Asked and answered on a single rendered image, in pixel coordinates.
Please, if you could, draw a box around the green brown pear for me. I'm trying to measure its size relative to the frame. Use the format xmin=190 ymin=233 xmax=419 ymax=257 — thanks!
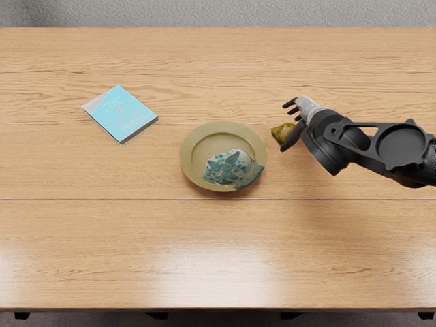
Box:
xmin=270 ymin=122 xmax=297 ymax=145

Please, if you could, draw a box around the light blue book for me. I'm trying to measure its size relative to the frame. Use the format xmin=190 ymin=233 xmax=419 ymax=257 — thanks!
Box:
xmin=80 ymin=84 xmax=159 ymax=146

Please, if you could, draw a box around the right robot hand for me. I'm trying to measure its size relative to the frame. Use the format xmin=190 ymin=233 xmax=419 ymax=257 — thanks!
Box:
xmin=279 ymin=95 xmax=330 ymax=153

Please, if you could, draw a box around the olive plate with teal pattern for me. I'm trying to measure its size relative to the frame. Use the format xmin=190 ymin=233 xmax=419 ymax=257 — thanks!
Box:
xmin=178 ymin=121 xmax=268 ymax=193

